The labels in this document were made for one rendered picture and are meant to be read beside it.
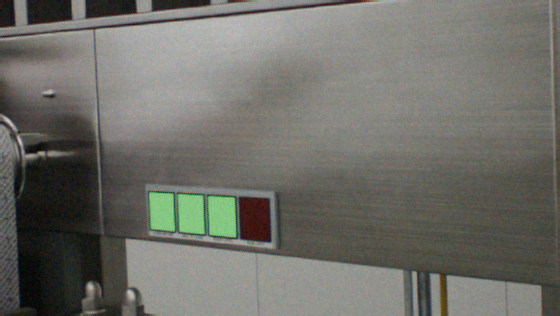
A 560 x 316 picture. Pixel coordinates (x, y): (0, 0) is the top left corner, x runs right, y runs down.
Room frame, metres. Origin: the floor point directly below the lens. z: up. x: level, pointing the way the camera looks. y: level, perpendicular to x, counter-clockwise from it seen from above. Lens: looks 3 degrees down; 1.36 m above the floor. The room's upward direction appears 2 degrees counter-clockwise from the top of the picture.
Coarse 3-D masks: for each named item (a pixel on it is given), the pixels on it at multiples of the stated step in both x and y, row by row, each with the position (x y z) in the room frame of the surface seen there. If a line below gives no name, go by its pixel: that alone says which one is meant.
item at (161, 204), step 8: (152, 192) 1.65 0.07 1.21; (152, 200) 1.65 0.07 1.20; (160, 200) 1.63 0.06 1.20; (168, 200) 1.62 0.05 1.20; (152, 208) 1.65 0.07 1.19; (160, 208) 1.63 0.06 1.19; (168, 208) 1.62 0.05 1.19; (152, 216) 1.65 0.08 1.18; (160, 216) 1.63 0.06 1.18; (168, 216) 1.62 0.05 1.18; (152, 224) 1.65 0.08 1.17; (160, 224) 1.63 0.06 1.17; (168, 224) 1.62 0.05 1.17
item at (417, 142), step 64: (384, 0) 1.34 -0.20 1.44; (448, 0) 1.28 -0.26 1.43; (512, 0) 1.22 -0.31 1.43; (0, 64) 1.93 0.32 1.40; (64, 64) 1.80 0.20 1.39; (128, 64) 1.69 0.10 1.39; (192, 64) 1.59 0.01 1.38; (256, 64) 1.50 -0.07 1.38; (320, 64) 1.42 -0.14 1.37; (384, 64) 1.35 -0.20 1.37; (448, 64) 1.28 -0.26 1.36; (512, 64) 1.22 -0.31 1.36; (64, 128) 1.81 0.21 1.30; (128, 128) 1.69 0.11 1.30; (192, 128) 1.59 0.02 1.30; (256, 128) 1.50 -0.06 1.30; (320, 128) 1.42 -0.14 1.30; (384, 128) 1.35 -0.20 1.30; (448, 128) 1.28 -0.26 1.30; (512, 128) 1.22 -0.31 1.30; (64, 192) 1.81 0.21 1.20; (128, 192) 1.70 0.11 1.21; (320, 192) 1.42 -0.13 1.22; (384, 192) 1.35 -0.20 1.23; (448, 192) 1.28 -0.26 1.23; (512, 192) 1.23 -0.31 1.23; (320, 256) 1.43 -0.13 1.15; (384, 256) 1.35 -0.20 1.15; (448, 256) 1.29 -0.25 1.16; (512, 256) 1.23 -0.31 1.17
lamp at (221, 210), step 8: (208, 200) 1.56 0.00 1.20; (216, 200) 1.55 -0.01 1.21; (224, 200) 1.54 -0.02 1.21; (232, 200) 1.53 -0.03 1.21; (208, 208) 1.56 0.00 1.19; (216, 208) 1.55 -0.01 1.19; (224, 208) 1.54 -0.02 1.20; (232, 208) 1.53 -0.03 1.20; (216, 216) 1.55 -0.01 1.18; (224, 216) 1.54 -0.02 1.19; (232, 216) 1.53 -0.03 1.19; (216, 224) 1.55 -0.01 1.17; (224, 224) 1.54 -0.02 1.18; (232, 224) 1.53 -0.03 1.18; (216, 232) 1.55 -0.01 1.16; (224, 232) 1.54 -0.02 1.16; (232, 232) 1.53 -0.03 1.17
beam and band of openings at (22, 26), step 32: (0, 0) 2.03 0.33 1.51; (32, 0) 1.89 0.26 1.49; (64, 0) 1.93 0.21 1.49; (96, 0) 1.79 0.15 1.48; (128, 0) 1.81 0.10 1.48; (160, 0) 1.67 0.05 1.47; (192, 0) 1.70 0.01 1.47; (224, 0) 1.55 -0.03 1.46; (256, 0) 1.50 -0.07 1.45; (288, 0) 1.46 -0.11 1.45; (320, 0) 1.42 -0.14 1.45; (352, 0) 1.38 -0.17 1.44; (0, 32) 1.94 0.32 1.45; (32, 32) 1.87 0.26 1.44
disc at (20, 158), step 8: (0, 120) 1.80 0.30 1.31; (8, 120) 1.78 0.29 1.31; (8, 128) 1.78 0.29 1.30; (16, 136) 1.77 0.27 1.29; (16, 144) 1.77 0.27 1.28; (16, 152) 1.77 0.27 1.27; (16, 160) 1.77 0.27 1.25; (24, 160) 1.76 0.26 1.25; (24, 168) 1.76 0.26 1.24; (16, 176) 1.77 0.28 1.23; (24, 176) 1.76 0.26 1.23; (16, 184) 1.77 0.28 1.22; (16, 192) 1.77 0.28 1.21; (16, 200) 1.77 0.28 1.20
